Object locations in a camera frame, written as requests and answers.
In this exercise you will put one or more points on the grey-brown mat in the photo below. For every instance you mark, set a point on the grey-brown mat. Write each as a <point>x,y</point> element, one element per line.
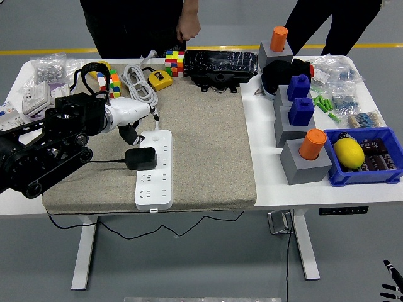
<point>204,141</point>

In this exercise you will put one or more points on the clear bag of blue resistors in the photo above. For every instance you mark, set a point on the clear bag of blue resistors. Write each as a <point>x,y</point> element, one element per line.
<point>344,104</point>
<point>343,74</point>

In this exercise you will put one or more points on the black cap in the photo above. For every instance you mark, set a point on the black cap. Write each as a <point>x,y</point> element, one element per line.
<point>277,75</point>

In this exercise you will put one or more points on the orange cylinder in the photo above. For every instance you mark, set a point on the orange cylinder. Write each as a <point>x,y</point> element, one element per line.
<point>278,39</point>
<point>311,146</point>

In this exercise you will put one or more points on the clear bag of screws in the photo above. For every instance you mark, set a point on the clear bag of screws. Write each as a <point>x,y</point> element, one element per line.
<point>47,72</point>

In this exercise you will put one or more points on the small metal clip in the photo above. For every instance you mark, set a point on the small metal clip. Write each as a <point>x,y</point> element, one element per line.
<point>258,92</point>

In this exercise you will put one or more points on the colourful puzzle cube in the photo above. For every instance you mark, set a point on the colourful puzzle cube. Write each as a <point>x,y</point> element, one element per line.
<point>174,64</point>
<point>115,83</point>

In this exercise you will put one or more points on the white table leg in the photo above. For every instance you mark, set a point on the white table leg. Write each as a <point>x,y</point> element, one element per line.
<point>307,248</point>
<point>85,251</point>

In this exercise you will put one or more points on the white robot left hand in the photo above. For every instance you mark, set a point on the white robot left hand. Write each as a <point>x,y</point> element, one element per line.
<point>130,110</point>

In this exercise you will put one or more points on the grey block with round hole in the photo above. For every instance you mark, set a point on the grey block with round hole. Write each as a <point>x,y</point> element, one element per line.
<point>302,171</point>
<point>270,58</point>

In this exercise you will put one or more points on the white power strip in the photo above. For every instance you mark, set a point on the white power strip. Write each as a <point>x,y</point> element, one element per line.
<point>155,188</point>

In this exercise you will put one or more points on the yellow tape measure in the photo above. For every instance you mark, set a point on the yellow tape measure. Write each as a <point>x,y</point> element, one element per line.
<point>107,65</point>
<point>160,80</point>

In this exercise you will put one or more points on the blue plastic bin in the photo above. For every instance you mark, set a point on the blue plastic bin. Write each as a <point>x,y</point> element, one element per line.
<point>362,177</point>

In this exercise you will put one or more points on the clear bag of taped resistors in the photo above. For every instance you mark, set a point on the clear bag of taped resistors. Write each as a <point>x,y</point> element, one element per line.
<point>365,119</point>

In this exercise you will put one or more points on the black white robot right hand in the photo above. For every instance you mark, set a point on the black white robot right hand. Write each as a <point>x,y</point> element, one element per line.
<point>395,277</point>

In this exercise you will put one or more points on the silver metal bracket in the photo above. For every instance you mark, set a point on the silver metal bracket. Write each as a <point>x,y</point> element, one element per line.
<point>278,221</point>

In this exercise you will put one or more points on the black table control panel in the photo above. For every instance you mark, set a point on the black table control panel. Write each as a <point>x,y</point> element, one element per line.
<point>343,210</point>

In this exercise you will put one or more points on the yellow lemon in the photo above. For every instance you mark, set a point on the yellow lemon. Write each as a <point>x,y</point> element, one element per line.
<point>348,152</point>

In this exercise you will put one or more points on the grey block with square hole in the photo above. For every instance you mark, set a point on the grey block with square hole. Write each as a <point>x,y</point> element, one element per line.
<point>283,132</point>
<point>280,97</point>

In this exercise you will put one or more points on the person's left hand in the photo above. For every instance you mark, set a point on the person's left hand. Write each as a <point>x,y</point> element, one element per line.
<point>188,28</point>

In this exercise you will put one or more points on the black plug adapter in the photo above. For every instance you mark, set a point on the black plug adapter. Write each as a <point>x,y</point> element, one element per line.
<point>141,158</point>

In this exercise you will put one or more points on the person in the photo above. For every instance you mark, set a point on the person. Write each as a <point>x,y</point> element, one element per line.
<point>315,19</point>
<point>126,28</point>

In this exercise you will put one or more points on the white wall socket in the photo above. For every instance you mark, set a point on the white wall socket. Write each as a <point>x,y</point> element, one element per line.
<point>36,97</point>
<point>60,90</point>

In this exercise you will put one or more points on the black film-wrapped device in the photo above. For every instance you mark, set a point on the black film-wrapped device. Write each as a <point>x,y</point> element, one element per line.
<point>220,63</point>

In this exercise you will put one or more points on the blue stepped block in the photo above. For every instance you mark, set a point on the blue stepped block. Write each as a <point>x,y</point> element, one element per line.
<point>300,113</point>
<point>297,88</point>

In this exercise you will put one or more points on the red plastic piece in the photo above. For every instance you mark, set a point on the red plastic piece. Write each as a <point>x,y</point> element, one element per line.
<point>311,70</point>

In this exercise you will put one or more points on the green wall anchor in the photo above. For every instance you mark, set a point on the green wall anchor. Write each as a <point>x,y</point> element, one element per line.
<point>315,100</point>
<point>329,104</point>
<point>321,107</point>
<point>334,117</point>
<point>321,99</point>

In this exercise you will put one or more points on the white circuit breaker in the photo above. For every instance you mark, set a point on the white circuit breaker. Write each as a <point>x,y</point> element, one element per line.
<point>9,116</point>

